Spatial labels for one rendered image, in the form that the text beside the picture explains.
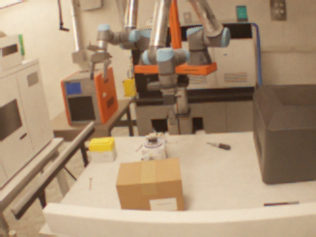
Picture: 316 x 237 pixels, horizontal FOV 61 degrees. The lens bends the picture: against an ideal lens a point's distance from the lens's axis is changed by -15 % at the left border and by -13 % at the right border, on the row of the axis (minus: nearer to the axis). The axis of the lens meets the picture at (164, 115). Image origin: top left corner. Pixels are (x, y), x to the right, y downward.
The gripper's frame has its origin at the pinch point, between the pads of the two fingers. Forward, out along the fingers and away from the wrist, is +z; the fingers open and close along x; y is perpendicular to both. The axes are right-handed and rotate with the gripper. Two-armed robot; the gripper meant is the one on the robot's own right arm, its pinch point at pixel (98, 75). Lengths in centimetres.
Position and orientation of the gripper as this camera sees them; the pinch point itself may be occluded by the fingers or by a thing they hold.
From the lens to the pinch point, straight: 177.4
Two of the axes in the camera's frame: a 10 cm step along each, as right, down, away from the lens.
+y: 6.8, 0.8, 7.3
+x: -7.3, -0.2, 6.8
